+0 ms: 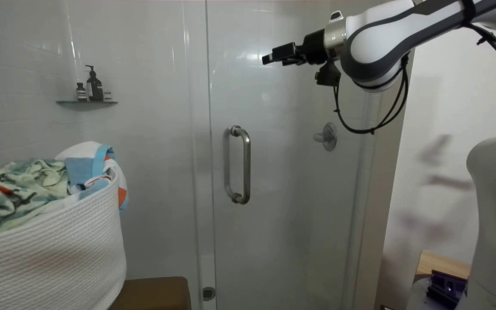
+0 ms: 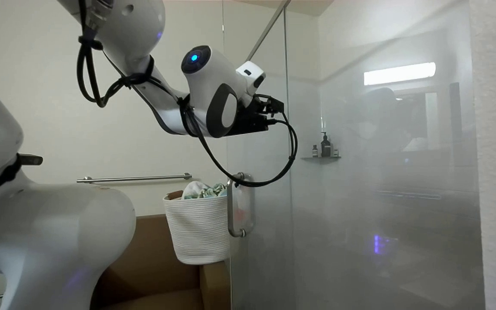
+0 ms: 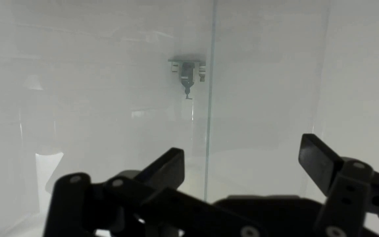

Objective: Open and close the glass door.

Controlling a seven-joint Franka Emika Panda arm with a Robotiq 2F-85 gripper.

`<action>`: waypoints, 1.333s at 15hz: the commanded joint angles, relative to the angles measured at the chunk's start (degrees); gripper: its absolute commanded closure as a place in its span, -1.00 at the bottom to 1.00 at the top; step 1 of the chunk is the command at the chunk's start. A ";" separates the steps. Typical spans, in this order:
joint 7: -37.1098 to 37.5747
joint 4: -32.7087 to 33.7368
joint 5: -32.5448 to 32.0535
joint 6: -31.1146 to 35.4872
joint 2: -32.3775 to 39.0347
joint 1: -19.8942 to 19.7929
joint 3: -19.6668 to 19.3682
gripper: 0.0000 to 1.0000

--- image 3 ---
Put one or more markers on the frosted glass shower door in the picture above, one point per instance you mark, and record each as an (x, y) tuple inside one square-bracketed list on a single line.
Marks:
[(88, 87)]

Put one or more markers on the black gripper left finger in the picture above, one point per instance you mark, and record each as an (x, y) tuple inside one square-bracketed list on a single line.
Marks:
[(123, 206)]

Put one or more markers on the glass corner shower shelf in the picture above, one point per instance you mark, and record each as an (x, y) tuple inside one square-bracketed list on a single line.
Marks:
[(186, 60)]

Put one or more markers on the dark pump bottle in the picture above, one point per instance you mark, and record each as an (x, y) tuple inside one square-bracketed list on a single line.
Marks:
[(186, 77)]

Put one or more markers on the fixed glass shower panel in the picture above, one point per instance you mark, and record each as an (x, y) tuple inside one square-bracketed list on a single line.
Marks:
[(268, 87)]

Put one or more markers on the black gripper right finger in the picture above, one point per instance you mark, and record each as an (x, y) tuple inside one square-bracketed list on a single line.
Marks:
[(347, 198)]

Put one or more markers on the small dark bottle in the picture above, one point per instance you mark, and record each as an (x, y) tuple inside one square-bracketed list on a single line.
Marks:
[(201, 73)]

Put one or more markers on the small jar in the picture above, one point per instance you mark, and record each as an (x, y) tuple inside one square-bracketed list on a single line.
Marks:
[(173, 66)]

